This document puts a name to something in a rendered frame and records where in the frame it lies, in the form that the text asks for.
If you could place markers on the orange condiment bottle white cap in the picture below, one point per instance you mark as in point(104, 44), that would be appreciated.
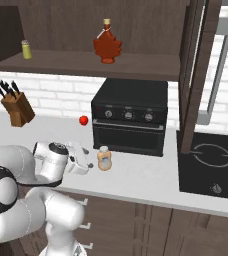
point(104, 160)

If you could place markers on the dark wood drawer front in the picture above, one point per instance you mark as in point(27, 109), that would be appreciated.
point(109, 226)

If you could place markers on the grey hob knob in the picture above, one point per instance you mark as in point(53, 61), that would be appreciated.
point(216, 189)

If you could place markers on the wooden knife block black knives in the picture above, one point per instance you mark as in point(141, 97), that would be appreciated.
point(17, 108)

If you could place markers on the black hob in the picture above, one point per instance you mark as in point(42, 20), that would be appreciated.
point(211, 165)

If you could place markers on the yellow-green shaker grey cap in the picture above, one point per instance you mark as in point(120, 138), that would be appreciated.
point(26, 50)

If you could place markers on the dark wood base cabinet door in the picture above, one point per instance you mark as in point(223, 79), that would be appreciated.
point(199, 233)

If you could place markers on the red maple syrup bottle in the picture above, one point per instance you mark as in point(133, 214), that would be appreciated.
point(107, 45)

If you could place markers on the grey range hood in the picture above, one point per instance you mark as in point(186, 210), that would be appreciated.
point(217, 70)

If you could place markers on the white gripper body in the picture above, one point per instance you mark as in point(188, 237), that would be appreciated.
point(78, 160)

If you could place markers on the black toaster oven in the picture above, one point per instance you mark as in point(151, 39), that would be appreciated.
point(129, 116)

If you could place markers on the red apple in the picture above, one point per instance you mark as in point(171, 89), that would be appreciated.
point(83, 120)

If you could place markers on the dark wood cabinet shelf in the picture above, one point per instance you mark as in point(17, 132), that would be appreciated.
point(86, 65)

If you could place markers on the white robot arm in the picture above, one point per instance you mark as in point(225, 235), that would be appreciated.
point(26, 213)

